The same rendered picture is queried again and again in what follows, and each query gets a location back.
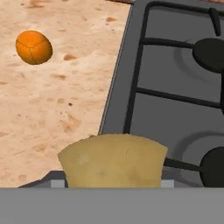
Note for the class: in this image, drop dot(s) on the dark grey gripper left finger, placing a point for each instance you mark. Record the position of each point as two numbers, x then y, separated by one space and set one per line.
52 180

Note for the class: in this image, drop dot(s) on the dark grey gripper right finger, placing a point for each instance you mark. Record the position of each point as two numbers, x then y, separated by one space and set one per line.
169 183

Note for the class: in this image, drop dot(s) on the orange round fruit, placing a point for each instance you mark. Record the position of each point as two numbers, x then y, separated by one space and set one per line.
33 47

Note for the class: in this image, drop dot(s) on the grey hob with black grates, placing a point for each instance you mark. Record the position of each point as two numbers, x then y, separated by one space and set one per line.
172 87

